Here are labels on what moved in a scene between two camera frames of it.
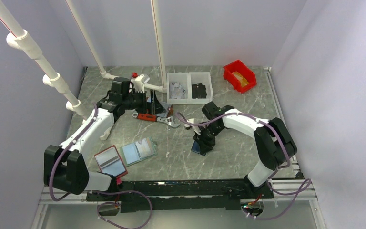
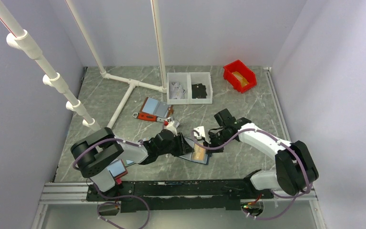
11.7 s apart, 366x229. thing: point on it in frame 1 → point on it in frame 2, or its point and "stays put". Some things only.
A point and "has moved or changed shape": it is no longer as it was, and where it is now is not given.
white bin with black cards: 199,88 stays put
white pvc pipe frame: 21,39 stays put
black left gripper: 148,106 → 183,147
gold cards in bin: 242,80 stays put
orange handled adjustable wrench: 152,118 stays put
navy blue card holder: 196,148 has moved or changed shape
